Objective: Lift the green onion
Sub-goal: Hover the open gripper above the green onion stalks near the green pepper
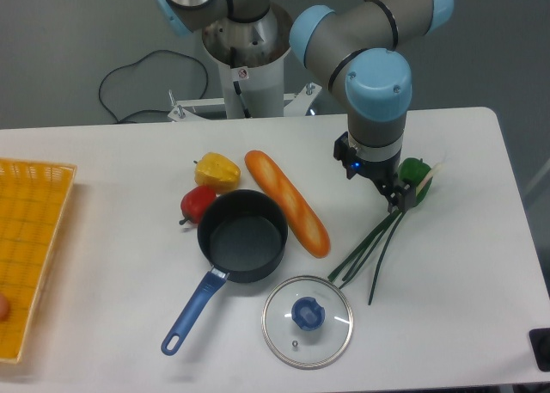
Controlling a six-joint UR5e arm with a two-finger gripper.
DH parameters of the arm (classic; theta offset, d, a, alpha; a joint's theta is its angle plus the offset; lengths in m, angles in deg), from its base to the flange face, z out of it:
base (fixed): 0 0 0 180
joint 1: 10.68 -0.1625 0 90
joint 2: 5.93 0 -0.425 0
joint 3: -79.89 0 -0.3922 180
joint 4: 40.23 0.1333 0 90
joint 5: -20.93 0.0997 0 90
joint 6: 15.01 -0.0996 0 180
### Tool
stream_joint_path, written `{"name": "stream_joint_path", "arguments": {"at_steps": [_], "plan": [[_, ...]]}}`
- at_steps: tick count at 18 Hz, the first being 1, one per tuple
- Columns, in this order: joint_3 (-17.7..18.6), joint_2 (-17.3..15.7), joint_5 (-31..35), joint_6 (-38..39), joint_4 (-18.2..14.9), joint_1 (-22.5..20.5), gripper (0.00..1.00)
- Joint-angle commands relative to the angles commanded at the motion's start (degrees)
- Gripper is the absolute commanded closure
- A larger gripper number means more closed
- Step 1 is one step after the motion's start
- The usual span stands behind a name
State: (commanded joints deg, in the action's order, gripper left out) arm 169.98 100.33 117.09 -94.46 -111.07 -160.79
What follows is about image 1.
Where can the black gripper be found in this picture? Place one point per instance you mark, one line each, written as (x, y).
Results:
(380, 169)

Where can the green onion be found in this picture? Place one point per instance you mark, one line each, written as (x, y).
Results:
(349, 268)

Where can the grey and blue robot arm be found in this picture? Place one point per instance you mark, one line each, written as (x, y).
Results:
(352, 55)

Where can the green bell pepper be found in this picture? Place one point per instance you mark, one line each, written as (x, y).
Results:
(414, 171)

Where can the orange baguette bread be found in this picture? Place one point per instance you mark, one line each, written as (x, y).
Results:
(303, 221)

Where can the glass lid with blue knob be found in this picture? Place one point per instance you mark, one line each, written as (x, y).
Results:
(307, 322)

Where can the yellow bell pepper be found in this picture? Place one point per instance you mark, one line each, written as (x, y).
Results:
(217, 172)

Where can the black object at table edge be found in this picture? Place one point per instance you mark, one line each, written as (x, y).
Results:
(540, 343)

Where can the red bell pepper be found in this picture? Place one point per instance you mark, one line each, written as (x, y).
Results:
(195, 203)

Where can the yellow woven basket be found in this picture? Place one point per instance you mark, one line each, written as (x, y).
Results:
(34, 196)

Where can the dark saucepan with blue handle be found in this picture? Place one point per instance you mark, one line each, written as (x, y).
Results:
(243, 236)

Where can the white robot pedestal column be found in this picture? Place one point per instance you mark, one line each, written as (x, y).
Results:
(250, 60)

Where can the white metal base frame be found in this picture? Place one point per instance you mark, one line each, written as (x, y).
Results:
(295, 104)

